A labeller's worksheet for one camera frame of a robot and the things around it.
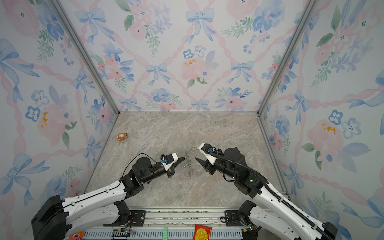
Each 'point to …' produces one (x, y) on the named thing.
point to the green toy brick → (165, 233)
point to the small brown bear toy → (121, 136)
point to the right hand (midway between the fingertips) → (202, 151)
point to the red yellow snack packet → (202, 232)
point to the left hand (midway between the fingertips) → (183, 156)
